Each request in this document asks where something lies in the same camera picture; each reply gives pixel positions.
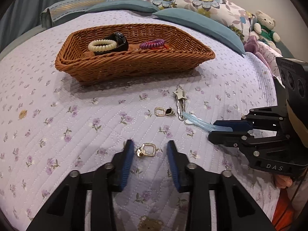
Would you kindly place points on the red hair elastic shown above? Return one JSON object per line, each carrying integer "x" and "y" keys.
{"x": 163, "y": 48}

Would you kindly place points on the grey-green bed base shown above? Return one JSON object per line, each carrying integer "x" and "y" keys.
{"x": 21, "y": 36}

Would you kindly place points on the white teddy bear green shirt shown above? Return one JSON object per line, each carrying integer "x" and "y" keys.
{"x": 264, "y": 26}

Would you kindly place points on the person's right hand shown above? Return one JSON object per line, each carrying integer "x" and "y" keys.
{"x": 282, "y": 181}

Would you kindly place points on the teal pillow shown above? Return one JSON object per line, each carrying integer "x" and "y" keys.
{"x": 122, "y": 6}
{"x": 204, "y": 26}

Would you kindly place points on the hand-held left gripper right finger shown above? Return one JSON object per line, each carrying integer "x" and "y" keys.
{"x": 174, "y": 166}

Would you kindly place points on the pink floral blanket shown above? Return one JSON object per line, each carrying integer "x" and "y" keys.
{"x": 269, "y": 57}

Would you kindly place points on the brown wicker basket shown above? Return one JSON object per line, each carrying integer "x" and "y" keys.
{"x": 120, "y": 65}

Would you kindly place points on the translucent blue hair clip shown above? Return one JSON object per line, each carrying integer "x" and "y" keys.
{"x": 197, "y": 122}

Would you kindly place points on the gold square pendant earring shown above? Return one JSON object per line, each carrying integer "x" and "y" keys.
{"x": 140, "y": 152}

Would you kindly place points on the gold square frame earring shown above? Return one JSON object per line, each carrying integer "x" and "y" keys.
{"x": 156, "y": 112}

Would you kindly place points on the black drop earring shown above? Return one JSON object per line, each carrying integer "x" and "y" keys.
{"x": 169, "y": 112}

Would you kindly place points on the orange clothing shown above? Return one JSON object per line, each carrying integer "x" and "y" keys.
{"x": 282, "y": 211}

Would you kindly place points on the folded teal striped blanket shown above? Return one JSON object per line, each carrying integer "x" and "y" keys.
{"x": 67, "y": 8}

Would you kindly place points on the black wristwatch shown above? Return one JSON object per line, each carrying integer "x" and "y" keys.
{"x": 120, "y": 39}

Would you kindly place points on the silver star hair clip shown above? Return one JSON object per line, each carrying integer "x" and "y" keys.
{"x": 181, "y": 95}

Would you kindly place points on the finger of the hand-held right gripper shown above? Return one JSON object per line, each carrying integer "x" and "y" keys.
{"x": 231, "y": 125}
{"x": 228, "y": 138}

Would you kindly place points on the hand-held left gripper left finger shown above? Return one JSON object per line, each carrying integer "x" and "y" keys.
{"x": 126, "y": 166}

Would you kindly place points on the purple cloth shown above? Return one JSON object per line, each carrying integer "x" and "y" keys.
{"x": 251, "y": 44}

